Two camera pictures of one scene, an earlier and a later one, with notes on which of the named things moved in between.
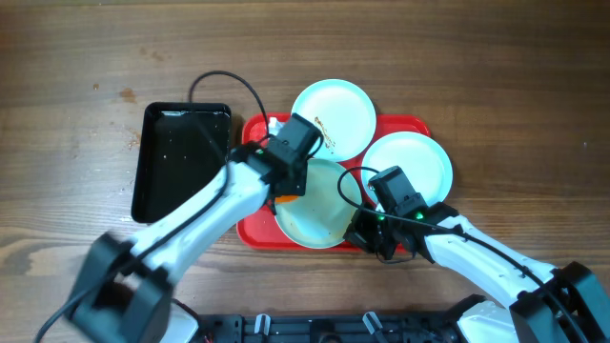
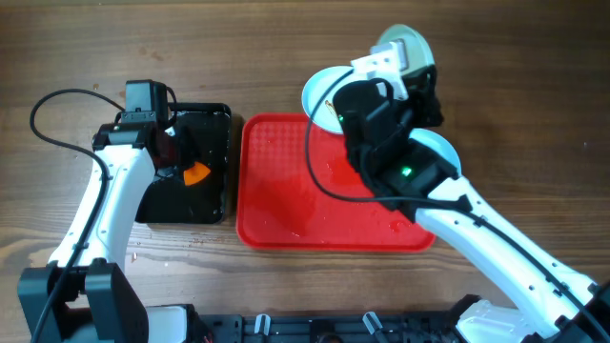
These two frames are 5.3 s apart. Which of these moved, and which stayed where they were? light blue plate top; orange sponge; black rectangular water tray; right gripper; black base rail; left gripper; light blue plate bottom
Moved: right gripper; light blue plate top; left gripper; light blue plate bottom; orange sponge
Stayed: black base rail; black rectangular water tray
